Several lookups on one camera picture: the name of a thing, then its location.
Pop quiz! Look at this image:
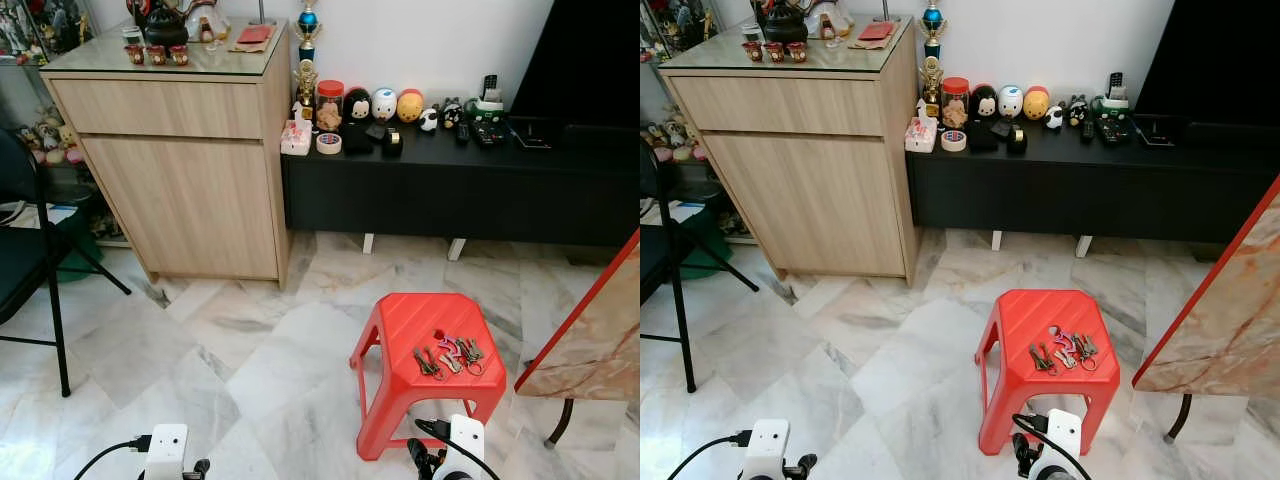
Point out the white and pink box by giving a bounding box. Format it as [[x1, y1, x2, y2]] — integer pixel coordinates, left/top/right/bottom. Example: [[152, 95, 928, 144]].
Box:
[[904, 116, 940, 155], [280, 119, 314, 157]]

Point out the green holder with remote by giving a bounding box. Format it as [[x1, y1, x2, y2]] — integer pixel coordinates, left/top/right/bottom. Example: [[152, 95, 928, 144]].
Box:
[[1091, 71, 1132, 120], [469, 74, 507, 124]]

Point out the light wooden cabinet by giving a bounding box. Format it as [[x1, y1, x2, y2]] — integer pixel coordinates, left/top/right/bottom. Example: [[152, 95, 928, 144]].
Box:
[[40, 20, 294, 287], [657, 15, 922, 287]]

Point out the pile of plush toys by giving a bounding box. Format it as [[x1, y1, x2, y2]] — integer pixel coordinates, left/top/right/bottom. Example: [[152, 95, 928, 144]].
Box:
[[14, 104, 84, 167], [644, 119, 702, 164]]

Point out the red plastic stool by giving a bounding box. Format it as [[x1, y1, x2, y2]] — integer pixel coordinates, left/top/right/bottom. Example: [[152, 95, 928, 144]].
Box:
[[975, 289, 1122, 458], [350, 292, 508, 462]]

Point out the red packet on tray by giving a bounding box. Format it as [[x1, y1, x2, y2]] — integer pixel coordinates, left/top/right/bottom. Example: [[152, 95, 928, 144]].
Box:
[[849, 21, 899, 52], [227, 24, 277, 54]]

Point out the gold trophy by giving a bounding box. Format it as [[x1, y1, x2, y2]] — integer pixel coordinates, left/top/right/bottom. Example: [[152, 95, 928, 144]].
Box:
[[294, 59, 320, 107], [919, 56, 945, 105]]

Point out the black television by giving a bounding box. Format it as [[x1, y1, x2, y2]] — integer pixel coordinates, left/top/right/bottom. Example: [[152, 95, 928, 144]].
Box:
[[1134, 0, 1280, 119], [509, 0, 641, 127]]

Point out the clear jar with red lid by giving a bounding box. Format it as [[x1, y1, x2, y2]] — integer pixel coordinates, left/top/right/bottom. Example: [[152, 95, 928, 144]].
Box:
[[940, 77, 972, 130], [315, 80, 346, 132]]

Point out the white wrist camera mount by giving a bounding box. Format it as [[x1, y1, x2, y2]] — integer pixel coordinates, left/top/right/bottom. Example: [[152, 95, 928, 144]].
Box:
[[741, 419, 792, 480], [1040, 408, 1084, 480], [144, 424, 190, 480], [440, 414, 487, 480]]

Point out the marble table with red edge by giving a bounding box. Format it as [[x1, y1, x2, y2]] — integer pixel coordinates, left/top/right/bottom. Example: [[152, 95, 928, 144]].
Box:
[[1132, 175, 1280, 400], [514, 228, 641, 404]]

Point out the black folding chair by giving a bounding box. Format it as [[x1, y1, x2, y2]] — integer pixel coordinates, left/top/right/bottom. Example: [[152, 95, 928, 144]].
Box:
[[640, 138, 760, 394], [0, 128, 132, 399]]

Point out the black low tv console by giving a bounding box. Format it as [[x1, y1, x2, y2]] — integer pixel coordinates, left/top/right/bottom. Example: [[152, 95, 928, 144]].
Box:
[[281, 118, 641, 262], [905, 116, 1280, 259]]

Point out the green plastic basin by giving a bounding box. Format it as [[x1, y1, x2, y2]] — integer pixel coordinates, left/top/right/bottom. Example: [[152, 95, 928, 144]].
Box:
[[689, 230, 737, 282], [54, 205, 107, 282]]

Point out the blue trophy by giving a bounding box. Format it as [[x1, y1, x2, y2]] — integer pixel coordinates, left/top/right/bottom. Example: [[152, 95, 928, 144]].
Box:
[[921, 0, 947, 60], [297, 0, 322, 62]]

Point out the key bunch with pink carabiner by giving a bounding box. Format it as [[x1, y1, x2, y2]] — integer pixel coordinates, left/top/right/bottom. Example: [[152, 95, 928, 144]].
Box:
[[1028, 326, 1102, 377], [413, 333, 488, 382]]

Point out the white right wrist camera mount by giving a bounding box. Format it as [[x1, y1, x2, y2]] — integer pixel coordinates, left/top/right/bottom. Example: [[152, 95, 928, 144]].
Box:
[[440, 414, 487, 480], [1040, 408, 1084, 480]]

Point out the black teapot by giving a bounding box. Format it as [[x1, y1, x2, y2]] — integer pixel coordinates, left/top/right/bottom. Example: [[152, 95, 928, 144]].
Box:
[[759, 0, 812, 47], [139, 3, 192, 49]]

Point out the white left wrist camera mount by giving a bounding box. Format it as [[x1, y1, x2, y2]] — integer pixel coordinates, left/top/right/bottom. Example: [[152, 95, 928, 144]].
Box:
[[144, 424, 190, 480], [741, 419, 792, 480]]

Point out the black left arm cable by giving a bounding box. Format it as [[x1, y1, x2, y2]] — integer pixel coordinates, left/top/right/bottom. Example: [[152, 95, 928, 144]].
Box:
[[667, 430, 753, 480], [72, 435, 153, 480]]

